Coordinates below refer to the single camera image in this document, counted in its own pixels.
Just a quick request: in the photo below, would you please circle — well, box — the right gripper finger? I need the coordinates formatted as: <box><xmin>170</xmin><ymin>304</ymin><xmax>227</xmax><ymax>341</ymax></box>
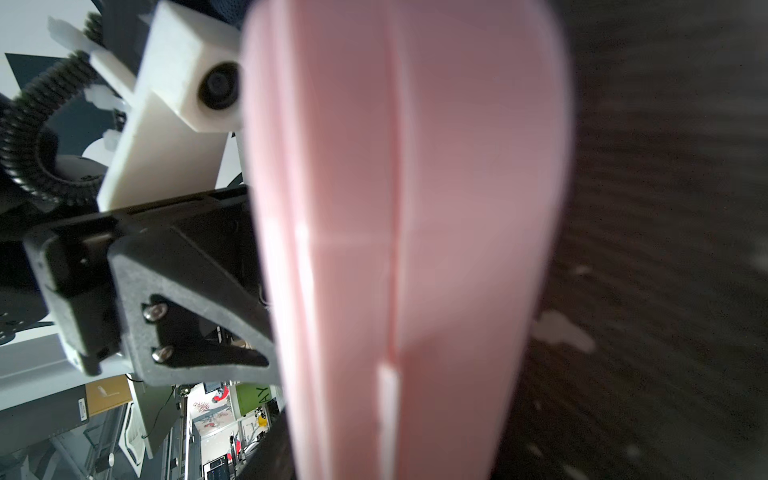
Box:
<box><xmin>236</xmin><ymin>410</ymin><xmax>296</xmax><ymax>480</ymax></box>

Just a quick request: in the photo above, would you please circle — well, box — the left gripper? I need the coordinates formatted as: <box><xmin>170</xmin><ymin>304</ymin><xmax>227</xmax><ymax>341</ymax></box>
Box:
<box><xmin>24</xmin><ymin>185</ymin><xmax>280</xmax><ymax>386</ymax></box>

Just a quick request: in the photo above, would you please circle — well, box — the pink pencil case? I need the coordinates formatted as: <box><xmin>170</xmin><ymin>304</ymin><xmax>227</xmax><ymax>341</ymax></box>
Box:
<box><xmin>241</xmin><ymin>1</ymin><xmax>573</xmax><ymax>479</ymax></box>

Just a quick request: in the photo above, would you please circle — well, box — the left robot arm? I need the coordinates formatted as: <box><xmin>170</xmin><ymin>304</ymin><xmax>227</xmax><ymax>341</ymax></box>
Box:
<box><xmin>1</xmin><ymin>1</ymin><xmax>280</xmax><ymax>386</ymax></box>

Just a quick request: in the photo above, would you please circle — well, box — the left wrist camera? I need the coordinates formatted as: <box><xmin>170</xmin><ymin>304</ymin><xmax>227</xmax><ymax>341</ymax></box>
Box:
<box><xmin>47</xmin><ymin>0</ymin><xmax>244</xmax><ymax>212</ymax></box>

